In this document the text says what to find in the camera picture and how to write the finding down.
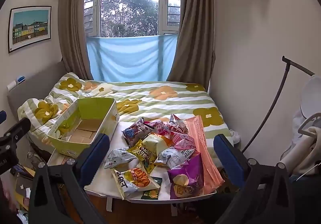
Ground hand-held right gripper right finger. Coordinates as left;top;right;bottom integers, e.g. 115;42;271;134
213;134;296;224

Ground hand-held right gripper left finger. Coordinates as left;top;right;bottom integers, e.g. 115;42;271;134
28;133;111;224

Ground white grey snack bag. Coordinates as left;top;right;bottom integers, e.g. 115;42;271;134
104;147;137;170

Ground green cardboard box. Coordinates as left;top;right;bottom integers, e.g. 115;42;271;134
48;97;119;158

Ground purple potato chips bag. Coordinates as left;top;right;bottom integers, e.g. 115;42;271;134
167;151;205;200

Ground yellow black snack bag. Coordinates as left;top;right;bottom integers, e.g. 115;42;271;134
127;139;158;174

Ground pink striped strawberry packet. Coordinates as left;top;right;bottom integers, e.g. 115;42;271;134
172;132;196;150

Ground white crumpled cloth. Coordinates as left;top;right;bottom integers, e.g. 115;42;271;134
229;129;241;143

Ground long pink orange package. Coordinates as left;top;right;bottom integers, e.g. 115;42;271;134
184;115;225;196

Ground orange sticks snack bag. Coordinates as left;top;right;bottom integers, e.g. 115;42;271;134
111;162;161;201

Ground grey headboard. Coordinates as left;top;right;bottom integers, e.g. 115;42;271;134
7;60;67;117

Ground white blue snack bag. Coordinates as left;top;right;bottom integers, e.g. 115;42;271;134
153;146;196;170

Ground pale yellow snack bag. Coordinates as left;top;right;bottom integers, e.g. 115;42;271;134
142;133;175;157

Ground silver blue red snack bag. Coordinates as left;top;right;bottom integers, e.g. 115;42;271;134
168;113;188;134

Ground small green snack packet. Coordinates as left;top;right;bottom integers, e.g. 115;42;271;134
140;176;163;201

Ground pink strawberry snack packet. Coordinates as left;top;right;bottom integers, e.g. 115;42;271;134
143;119;173;137

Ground beige cloth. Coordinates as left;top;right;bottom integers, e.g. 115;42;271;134
288;126;321;177

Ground white clothes hanger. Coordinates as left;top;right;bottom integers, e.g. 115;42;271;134
297;114;321;137

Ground floral striped blanket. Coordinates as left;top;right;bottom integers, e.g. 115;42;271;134
17;72;230;149

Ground framed houses picture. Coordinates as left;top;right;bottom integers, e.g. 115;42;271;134
8;5;52;53

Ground light blue cloth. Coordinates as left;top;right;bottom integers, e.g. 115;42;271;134
86;33;178;81

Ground white round lamp head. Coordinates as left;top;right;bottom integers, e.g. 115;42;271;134
300;75;321;119

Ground brown curtain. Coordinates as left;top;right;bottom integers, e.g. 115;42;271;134
167;0;216;89
58;0;101;81

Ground window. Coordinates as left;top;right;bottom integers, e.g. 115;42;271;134
84;0;182;38

